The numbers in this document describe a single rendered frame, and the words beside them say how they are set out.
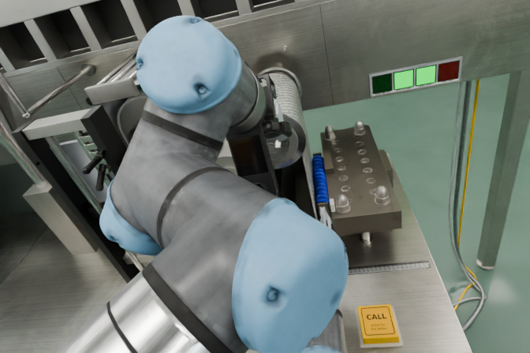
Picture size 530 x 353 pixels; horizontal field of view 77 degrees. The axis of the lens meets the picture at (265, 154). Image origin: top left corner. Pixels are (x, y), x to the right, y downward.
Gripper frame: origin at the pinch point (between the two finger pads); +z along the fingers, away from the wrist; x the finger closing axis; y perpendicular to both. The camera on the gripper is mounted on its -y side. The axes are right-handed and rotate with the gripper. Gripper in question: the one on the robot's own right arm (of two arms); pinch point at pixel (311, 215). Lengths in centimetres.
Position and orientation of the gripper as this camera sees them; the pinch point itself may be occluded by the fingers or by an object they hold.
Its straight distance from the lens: 76.0
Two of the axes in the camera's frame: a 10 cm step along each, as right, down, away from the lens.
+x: -9.7, 1.6, 1.8
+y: -2.3, -8.0, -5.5
